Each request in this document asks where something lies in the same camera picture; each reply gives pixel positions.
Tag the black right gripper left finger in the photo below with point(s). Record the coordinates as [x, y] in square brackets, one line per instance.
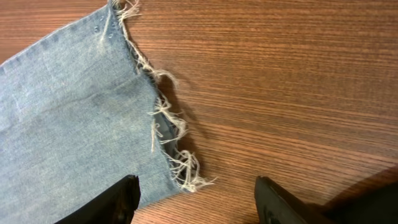
[116, 205]

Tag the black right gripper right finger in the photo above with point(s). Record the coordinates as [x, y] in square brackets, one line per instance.
[275, 205]

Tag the light blue denim jeans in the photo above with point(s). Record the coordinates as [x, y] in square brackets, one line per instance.
[80, 110]

